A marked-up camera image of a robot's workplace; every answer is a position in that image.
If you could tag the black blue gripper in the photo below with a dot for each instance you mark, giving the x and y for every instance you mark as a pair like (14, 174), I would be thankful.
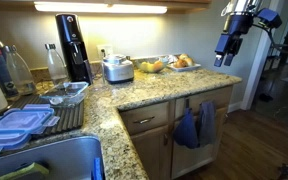
(234, 28)

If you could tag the blue terry towel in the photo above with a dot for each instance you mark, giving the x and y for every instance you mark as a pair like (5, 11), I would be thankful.
(185, 131)

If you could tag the robot arm silver black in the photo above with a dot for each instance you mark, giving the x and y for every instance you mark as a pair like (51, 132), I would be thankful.
(242, 6)

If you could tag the wooden cabinet door with towels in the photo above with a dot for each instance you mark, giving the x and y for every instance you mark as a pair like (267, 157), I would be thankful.
(190, 160)

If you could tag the yellow onion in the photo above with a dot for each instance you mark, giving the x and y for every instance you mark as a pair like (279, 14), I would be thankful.
(180, 63)
(183, 56)
(189, 61)

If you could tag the wooden false drawer front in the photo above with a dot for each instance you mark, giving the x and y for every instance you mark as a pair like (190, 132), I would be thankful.
(219, 96)

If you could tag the white rectangular plate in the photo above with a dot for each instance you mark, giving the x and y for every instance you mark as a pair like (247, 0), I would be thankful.
(184, 68)

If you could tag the grey-blue woven towel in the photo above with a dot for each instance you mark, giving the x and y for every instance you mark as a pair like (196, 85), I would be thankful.
(206, 123)

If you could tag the orange fruit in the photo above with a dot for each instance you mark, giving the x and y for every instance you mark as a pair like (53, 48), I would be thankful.
(158, 65)

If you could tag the glass fruit bowl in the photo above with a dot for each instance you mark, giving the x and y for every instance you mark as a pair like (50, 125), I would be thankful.
(150, 69)

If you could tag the yellow lemon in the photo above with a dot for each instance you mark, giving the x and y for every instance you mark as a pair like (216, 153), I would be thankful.
(144, 66)

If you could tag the silver countertop appliance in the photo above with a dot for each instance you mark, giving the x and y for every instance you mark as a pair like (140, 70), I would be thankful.
(118, 69)

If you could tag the under-cabinet light strip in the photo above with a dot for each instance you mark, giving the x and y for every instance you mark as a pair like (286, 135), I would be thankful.
(100, 8)

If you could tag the black soda maker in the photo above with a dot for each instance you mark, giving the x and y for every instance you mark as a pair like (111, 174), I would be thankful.
(72, 43)

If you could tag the clear glass baking dish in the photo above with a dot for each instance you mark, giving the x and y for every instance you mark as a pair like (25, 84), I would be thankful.
(65, 93)

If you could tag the black ribbed drying mat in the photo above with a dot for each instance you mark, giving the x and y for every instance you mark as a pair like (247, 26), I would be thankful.
(69, 116)

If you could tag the clear bottle with silver cap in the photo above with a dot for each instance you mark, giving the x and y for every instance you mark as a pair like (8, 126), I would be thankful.
(56, 65)

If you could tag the stainless steel sink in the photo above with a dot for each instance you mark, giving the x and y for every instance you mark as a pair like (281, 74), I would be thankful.
(60, 156)

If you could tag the clear glass carafe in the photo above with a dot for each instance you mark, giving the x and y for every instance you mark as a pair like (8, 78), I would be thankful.
(19, 73)

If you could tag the blue container lid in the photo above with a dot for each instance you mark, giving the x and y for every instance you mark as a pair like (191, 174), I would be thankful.
(4, 141)
(20, 120)

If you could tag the yellow-green sponge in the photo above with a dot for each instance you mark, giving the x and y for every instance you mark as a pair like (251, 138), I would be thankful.
(27, 170)

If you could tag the white door frame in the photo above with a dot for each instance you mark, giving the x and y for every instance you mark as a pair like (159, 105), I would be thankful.
(255, 73)

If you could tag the blue wrist camera box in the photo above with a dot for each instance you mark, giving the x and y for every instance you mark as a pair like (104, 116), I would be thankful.
(269, 17)

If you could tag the white wall outlet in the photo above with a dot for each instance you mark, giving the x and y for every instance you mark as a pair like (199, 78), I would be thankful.
(104, 50)

